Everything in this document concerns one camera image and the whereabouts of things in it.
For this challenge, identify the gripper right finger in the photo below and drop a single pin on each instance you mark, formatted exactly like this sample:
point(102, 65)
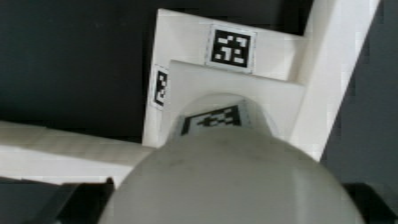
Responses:
point(376, 200)

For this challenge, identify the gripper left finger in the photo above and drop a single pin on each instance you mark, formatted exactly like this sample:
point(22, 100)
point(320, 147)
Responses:
point(45, 203)

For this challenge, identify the white lamp bulb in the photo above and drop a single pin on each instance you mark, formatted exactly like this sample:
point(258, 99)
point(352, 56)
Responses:
point(228, 176)

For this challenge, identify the white lamp base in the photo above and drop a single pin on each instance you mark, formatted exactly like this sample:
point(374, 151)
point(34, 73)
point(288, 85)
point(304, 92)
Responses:
point(217, 57)

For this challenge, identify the white front wall bar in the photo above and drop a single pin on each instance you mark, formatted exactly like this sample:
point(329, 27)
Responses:
point(61, 157)

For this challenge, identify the white wall bar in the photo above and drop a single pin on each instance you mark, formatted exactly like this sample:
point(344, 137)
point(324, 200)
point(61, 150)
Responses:
point(61, 157)
point(338, 26)

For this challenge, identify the white right wall bar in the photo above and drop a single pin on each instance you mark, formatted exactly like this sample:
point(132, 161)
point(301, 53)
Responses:
point(338, 26)

